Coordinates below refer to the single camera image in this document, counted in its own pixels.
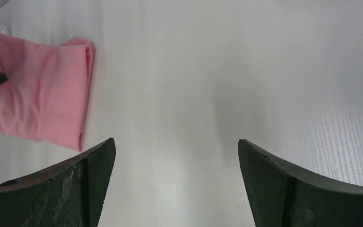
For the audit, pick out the white printed folded t-shirt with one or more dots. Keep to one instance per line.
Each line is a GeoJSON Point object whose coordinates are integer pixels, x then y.
{"type": "Point", "coordinates": [4, 30]}

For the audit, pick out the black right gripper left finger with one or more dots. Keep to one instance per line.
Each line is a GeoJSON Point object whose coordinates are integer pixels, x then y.
{"type": "Point", "coordinates": [68, 194]}

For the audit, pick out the pink t-shirt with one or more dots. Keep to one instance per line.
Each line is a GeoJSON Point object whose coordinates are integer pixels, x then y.
{"type": "Point", "coordinates": [46, 95]}

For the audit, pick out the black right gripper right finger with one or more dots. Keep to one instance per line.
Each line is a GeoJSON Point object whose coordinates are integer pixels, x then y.
{"type": "Point", "coordinates": [283, 194]}

